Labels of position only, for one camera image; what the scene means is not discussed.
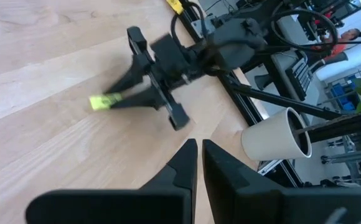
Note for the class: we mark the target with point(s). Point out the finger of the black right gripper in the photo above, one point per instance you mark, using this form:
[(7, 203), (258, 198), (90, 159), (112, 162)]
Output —
[(135, 74), (146, 99)]

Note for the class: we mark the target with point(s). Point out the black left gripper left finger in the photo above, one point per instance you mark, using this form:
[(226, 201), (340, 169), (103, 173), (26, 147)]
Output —
[(168, 205)]

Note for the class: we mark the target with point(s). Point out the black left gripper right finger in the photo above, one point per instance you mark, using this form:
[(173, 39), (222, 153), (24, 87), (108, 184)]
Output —
[(246, 202)]

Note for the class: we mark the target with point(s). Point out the yellow-green eraser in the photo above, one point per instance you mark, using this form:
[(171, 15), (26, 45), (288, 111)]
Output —
[(101, 102)]

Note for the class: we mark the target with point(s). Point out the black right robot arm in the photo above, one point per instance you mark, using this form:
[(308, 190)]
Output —
[(236, 40)]

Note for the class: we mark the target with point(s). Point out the yellow label tag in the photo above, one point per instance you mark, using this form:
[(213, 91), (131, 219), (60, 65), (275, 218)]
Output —
[(175, 6)]

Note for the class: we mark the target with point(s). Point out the white plant pot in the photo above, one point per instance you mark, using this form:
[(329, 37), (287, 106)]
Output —
[(267, 137)]

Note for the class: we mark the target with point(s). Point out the blue storage bin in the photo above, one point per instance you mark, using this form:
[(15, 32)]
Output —
[(342, 96)]

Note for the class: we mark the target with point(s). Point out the seated person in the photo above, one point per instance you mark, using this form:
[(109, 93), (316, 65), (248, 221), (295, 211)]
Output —
[(339, 48)]

